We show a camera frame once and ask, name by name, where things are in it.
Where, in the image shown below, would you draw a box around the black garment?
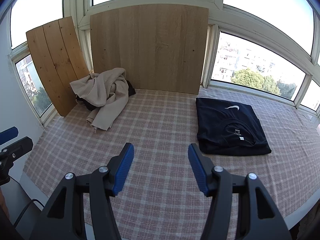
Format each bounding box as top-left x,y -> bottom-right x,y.
76,79 -> 137,111

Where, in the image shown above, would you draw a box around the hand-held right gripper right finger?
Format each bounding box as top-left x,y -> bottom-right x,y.
187,143 -> 293,240

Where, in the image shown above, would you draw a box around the pine plank board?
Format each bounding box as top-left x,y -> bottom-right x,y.
26,16 -> 92,117

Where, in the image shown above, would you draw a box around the apartment buildings outside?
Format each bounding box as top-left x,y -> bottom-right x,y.
212,34 -> 283,80

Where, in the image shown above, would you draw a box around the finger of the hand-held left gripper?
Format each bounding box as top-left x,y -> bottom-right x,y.
0,136 -> 34,161
0,127 -> 19,145

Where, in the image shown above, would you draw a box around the green trees outside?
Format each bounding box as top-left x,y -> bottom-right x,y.
230,67 -> 297,100

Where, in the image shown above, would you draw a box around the beige ribbed knit sweater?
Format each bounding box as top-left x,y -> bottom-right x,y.
69,67 -> 137,132

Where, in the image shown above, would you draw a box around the black cable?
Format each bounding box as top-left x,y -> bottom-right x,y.
14,199 -> 45,228

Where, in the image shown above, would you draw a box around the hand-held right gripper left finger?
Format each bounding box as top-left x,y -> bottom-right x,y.
29,142 -> 135,240

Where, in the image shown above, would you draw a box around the navy t-shirt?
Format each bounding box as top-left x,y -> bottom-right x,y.
195,97 -> 272,156

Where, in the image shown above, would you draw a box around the large light wooden board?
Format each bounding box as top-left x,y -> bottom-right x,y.
89,4 -> 209,95

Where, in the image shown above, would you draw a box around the pink checked tablecloth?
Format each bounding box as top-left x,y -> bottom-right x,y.
23,86 -> 320,240

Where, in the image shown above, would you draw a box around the white window frame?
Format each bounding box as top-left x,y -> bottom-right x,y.
7,0 -> 320,130

